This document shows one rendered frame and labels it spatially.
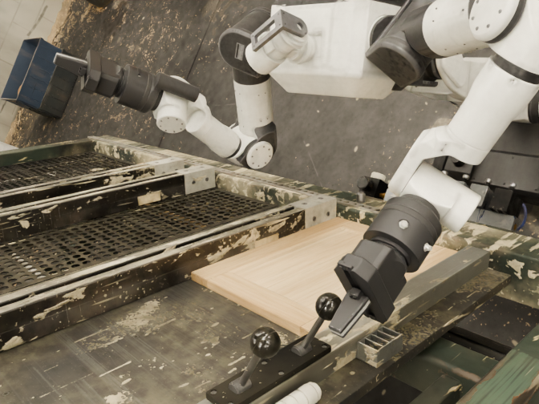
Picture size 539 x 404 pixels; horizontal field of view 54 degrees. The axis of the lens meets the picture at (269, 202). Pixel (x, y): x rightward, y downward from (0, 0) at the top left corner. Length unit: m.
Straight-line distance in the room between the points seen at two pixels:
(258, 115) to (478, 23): 0.71
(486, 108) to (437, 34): 0.18
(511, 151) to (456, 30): 1.33
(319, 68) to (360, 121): 1.64
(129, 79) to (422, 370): 0.80
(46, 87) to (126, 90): 4.07
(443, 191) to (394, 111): 1.84
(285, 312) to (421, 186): 0.35
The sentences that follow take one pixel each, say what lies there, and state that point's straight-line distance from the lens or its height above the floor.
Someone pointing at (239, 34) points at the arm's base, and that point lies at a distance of 1.21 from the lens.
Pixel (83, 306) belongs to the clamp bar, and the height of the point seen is 1.52.
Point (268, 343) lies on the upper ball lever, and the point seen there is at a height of 1.56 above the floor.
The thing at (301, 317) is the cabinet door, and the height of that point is 1.29.
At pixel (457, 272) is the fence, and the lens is 1.11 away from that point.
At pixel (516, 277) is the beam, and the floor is 0.88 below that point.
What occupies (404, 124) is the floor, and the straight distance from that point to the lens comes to 2.55.
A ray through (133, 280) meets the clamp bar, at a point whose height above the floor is 1.44.
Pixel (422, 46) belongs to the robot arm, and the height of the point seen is 1.37.
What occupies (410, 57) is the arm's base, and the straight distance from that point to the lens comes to 0.92.
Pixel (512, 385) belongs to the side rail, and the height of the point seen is 1.28.
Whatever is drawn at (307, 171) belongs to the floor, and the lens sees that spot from 2.75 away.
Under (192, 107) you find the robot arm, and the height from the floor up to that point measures 1.33.
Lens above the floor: 2.05
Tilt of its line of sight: 46 degrees down
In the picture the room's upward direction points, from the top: 66 degrees counter-clockwise
